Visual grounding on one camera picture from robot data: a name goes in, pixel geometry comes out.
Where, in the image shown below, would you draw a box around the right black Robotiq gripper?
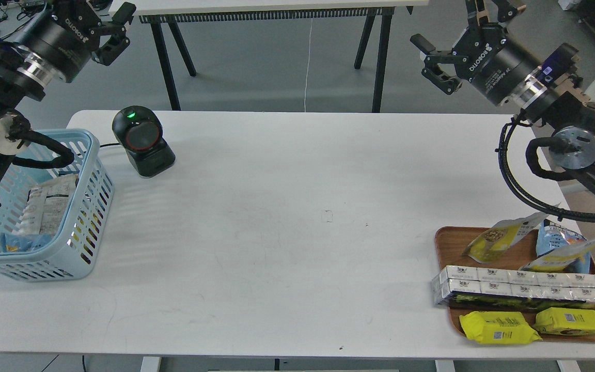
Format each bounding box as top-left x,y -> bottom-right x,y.
410,23 -> 541,105

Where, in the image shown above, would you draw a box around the light blue plastic basket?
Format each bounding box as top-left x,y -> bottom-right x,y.
0,129 -> 114,281

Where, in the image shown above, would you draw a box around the white snack packet in basket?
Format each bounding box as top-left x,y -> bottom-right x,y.
15,173 -> 79,236

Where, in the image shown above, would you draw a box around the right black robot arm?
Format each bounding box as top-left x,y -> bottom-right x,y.
410,1 -> 595,222

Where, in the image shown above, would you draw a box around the yellow wrapped pack left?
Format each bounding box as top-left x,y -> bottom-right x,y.
459,311 -> 542,345

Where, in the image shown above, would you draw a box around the background black-legged table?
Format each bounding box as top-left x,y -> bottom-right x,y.
134,1 -> 428,113

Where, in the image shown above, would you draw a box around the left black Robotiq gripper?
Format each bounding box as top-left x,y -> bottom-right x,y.
28,1 -> 136,83

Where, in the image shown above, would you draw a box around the yellow white snack pouch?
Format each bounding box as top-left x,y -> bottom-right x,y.
463,212 -> 548,264

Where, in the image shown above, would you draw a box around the black barcode scanner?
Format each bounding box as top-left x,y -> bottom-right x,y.
112,105 -> 176,178

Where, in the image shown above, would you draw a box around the silver boxed multipack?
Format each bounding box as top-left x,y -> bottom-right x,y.
430,265 -> 595,312

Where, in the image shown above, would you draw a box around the brown wooden tray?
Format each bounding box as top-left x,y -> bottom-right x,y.
434,226 -> 595,344

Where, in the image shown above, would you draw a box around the yellow wrapped pack right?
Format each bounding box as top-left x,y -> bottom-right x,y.
532,307 -> 595,336

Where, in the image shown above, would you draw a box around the white hanging cable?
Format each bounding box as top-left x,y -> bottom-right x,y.
304,18 -> 314,113

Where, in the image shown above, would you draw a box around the blue snack bag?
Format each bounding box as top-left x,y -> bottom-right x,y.
535,220 -> 591,274

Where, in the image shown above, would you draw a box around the blue snack packet in basket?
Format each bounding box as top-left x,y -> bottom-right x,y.
0,233 -> 54,253

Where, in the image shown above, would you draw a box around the yellow silver snack pouch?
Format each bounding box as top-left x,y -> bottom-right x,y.
520,238 -> 595,273

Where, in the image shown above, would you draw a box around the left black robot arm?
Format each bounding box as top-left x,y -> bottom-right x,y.
0,1 -> 135,205

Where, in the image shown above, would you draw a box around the yellow wrapped pack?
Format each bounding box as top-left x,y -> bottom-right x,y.
459,311 -> 542,345
532,307 -> 595,336

